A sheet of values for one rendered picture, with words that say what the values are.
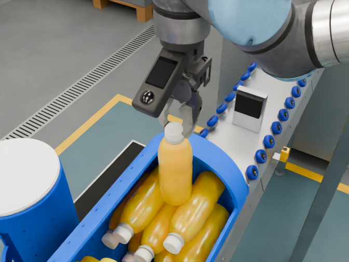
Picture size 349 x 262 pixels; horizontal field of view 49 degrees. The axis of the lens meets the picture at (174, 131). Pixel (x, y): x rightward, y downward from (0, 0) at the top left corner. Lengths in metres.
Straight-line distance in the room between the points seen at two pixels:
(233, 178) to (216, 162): 0.06
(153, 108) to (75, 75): 2.71
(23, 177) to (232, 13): 0.83
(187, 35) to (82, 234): 0.42
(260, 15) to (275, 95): 1.09
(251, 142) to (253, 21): 0.90
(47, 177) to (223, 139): 0.58
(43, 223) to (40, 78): 2.30
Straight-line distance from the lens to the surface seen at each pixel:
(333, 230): 2.35
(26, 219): 1.10
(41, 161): 1.16
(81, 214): 2.12
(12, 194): 1.11
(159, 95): 0.61
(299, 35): 0.54
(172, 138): 0.73
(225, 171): 0.87
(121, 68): 3.30
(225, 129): 1.36
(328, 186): 1.64
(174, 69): 0.62
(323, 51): 0.54
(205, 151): 0.87
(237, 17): 0.45
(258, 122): 1.34
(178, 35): 0.59
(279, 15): 0.48
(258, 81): 1.60
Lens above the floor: 1.86
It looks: 44 degrees down
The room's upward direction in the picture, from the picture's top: straight up
